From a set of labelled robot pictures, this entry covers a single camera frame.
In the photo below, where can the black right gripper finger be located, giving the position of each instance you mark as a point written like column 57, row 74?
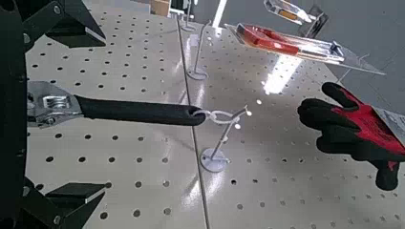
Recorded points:
column 73, row 197
column 76, row 28

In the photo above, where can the cream perforated pegboard panel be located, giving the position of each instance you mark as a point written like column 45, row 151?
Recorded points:
column 127, row 152
column 286, row 143

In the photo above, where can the brown cardboard box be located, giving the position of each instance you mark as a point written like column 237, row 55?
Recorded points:
column 160, row 7

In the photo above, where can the white pegboard hook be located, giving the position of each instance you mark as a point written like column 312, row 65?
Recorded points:
column 213, row 161
column 188, row 28
column 197, row 73

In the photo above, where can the white upright bar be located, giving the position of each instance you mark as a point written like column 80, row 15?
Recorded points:
column 219, row 14

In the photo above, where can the red tool blister pack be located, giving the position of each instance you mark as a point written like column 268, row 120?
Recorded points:
column 270, row 39

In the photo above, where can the clear pack with orange item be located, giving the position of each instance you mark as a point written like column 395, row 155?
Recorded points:
column 286, row 12

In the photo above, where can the black and red work glove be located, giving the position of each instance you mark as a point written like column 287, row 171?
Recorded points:
column 359, row 127

